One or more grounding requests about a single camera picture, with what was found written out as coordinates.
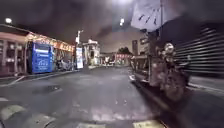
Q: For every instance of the shopfront building with lit sign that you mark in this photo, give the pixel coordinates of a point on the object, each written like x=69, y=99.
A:
x=13, y=50

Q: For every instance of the blue kiosk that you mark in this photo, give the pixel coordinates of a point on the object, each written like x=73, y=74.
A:
x=40, y=57

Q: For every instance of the parked motorcycle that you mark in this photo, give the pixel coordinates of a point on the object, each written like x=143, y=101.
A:
x=168, y=68

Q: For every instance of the distant lit buildings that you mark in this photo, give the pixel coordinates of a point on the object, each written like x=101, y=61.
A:
x=100, y=55

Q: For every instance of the dark asphalt road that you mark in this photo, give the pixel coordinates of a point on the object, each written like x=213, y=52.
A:
x=96, y=93

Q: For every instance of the metal roller shutter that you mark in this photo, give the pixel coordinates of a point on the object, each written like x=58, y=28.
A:
x=203, y=51

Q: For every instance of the lit sign pillar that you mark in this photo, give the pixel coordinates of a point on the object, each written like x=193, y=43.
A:
x=79, y=56

